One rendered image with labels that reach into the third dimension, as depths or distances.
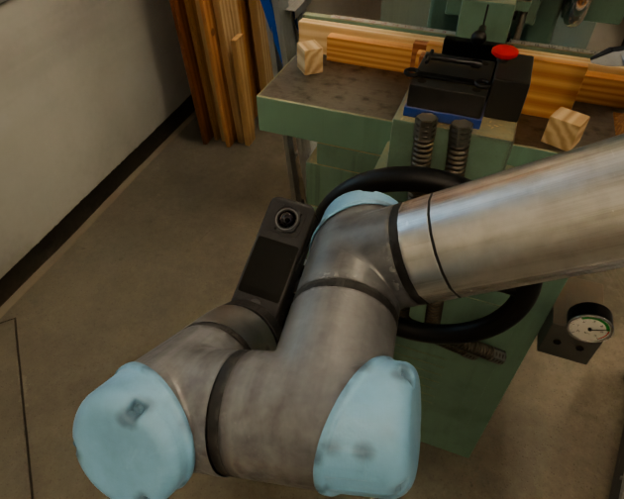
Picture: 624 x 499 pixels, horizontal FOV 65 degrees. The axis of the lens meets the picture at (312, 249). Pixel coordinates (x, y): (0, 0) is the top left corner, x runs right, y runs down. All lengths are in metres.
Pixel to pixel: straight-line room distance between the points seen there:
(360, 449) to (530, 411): 1.28
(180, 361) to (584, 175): 0.25
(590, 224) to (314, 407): 0.18
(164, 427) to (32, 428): 1.30
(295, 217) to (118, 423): 0.23
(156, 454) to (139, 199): 1.87
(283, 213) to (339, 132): 0.33
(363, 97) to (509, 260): 0.51
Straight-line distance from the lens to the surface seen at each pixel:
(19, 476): 1.53
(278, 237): 0.44
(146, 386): 0.30
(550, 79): 0.77
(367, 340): 0.30
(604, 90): 0.86
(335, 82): 0.82
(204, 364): 0.31
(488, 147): 0.61
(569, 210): 0.30
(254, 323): 0.39
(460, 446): 1.37
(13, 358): 1.74
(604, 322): 0.84
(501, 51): 0.64
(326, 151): 0.78
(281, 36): 1.58
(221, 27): 2.13
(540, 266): 0.31
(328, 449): 0.27
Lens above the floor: 1.26
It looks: 45 degrees down
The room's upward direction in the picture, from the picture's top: straight up
